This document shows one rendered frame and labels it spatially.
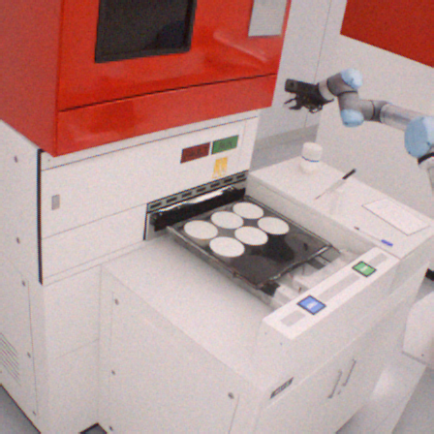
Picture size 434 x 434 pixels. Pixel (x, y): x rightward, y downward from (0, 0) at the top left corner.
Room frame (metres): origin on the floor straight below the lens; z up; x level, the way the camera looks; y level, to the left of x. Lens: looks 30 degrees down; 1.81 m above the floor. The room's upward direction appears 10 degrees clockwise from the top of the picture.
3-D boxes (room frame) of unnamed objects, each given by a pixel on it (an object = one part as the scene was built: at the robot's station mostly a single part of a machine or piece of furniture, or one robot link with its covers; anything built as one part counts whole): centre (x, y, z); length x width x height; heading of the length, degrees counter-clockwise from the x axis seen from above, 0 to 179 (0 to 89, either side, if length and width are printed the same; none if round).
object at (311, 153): (1.92, -0.30, 1.01); 0.07 x 0.07 x 0.10
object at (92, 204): (1.50, 0.18, 1.02); 0.82 x 0.03 x 0.40; 141
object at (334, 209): (1.63, -0.36, 1.03); 0.06 x 0.04 x 0.13; 51
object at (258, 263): (1.51, -0.12, 0.90); 0.34 x 0.34 x 0.01; 51
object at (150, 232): (1.63, 0.05, 0.89); 0.44 x 0.02 x 0.10; 141
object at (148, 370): (1.51, -0.25, 0.41); 0.97 x 0.64 x 0.82; 141
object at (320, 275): (1.35, -0.33, 0.87); 0.36 x 0.08 x 0.03; 141
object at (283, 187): (1.75, -0.44, 0.89); 0.62 x 0.35 x 0.14; 51
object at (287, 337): (1.23, -0.36, 0.89); 0.55 x 0.09 x 0.14; 141
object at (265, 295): (1.38, -0.09, 0.84); 0.50 x 0.02 x 0.03; 51
